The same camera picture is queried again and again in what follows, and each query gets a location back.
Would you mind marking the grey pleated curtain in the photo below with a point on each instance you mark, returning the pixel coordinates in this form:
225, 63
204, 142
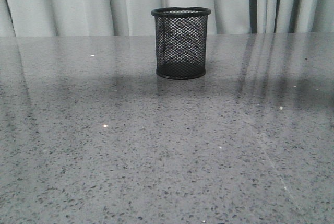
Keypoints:
35, 18

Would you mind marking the black mesh pen cup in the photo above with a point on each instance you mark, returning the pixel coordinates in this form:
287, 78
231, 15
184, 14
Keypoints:
181, 39

